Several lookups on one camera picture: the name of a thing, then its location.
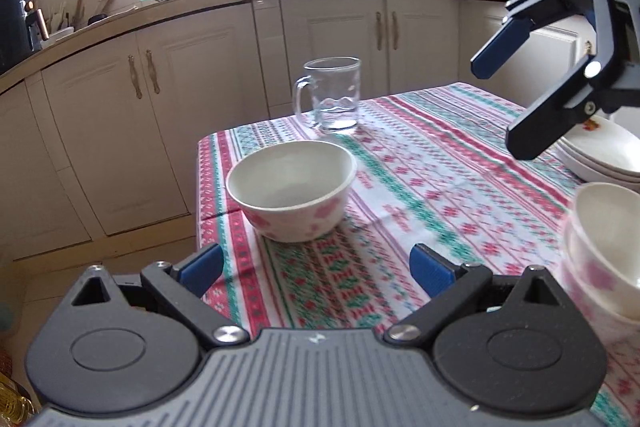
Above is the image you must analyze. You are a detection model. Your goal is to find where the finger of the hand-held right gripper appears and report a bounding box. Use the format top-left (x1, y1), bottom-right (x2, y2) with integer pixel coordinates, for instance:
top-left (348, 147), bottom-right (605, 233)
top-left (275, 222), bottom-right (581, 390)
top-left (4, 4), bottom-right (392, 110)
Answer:
top-left (470, 0), bottom-right (595, 80)
top-left (505, 0), bottom-right (640, 160)

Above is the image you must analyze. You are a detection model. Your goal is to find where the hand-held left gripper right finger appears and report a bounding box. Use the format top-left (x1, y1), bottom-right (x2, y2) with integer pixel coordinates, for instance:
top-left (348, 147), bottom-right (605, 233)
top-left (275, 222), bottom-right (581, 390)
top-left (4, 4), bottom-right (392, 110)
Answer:
top-left (383, 243), bottom-right (572, 349)

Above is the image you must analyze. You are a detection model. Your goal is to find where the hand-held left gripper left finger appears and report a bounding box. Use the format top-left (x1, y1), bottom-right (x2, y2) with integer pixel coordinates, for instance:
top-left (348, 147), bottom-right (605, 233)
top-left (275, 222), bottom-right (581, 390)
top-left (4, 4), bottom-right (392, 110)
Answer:
top-left (70, 243), bottom-right (251, 349)

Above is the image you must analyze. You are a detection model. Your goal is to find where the stack of white plates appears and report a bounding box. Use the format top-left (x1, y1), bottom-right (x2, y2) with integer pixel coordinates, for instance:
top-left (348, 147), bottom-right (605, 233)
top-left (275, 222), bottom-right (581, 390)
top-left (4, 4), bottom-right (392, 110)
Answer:
top-left (570, 114), bottom-right (640, 176)

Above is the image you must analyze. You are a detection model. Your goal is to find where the white fruit-print plate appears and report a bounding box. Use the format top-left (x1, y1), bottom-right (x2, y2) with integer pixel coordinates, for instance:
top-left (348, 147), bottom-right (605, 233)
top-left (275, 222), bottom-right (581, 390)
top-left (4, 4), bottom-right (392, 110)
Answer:
top-left (560, 138), bottom-right (640, 186)
top-left (556, 148), bottom-right (640, 196)

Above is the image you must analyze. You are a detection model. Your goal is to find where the white pink-flower bowl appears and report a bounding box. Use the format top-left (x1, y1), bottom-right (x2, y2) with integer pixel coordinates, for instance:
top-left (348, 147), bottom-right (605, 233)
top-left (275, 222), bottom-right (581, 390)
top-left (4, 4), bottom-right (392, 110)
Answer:
top-left (556, 257), bottom-right (640, 359)
top-left (226, 140), bottom-right (358, 244)
top-left (562, 181), bottom-right (640, 320)

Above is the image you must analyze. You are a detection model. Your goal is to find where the red green patterned tablecloth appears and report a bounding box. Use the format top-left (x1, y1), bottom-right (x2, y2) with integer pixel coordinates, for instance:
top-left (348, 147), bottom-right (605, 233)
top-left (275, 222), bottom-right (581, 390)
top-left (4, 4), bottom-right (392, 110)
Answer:
top-left (196, 82), bottom-right (640, 427)

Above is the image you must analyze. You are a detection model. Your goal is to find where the cream kitchen cabinet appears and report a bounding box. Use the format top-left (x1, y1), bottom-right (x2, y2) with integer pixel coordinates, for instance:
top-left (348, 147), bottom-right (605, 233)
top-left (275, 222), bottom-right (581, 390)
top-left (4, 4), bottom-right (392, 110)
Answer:
top-left (0, 0), bottom-right (587, 260)

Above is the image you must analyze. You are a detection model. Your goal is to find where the clear glass mug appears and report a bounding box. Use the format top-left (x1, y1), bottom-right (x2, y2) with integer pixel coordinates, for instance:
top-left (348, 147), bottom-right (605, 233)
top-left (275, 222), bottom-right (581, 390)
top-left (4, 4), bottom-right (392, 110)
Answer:
top-left (292, 57), bottom-right (362, 136)

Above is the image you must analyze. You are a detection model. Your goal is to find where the black kitchen appliance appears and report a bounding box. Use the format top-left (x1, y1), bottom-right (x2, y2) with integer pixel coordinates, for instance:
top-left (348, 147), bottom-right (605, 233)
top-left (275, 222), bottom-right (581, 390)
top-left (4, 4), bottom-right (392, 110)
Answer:
top-left (0, 0), bottom-right (35, 75)

